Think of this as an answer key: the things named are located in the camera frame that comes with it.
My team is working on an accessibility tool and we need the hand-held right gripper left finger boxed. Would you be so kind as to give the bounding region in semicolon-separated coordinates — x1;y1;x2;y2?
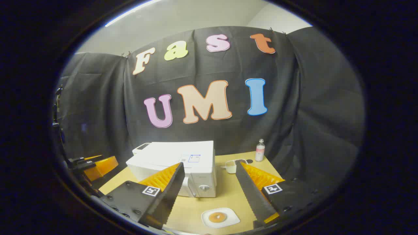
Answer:
100;162;185;230

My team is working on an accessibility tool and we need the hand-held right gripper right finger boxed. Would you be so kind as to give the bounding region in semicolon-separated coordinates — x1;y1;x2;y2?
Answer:
235;161;319;229

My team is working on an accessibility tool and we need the white microwave oven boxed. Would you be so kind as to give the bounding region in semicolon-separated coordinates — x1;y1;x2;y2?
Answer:
126;141;217;198

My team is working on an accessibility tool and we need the brown glazed doughnut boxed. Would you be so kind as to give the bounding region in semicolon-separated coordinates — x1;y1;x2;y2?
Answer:
209;212;227;223

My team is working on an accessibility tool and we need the white square plate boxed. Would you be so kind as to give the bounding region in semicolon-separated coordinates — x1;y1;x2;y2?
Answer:
201;208;240;228

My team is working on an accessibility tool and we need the white divided dish of beans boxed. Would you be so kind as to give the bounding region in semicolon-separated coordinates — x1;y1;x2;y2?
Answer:
225;159;248;174

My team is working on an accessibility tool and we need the clear bottle with pink label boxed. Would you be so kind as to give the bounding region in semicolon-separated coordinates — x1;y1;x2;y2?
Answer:
255;139;265;162

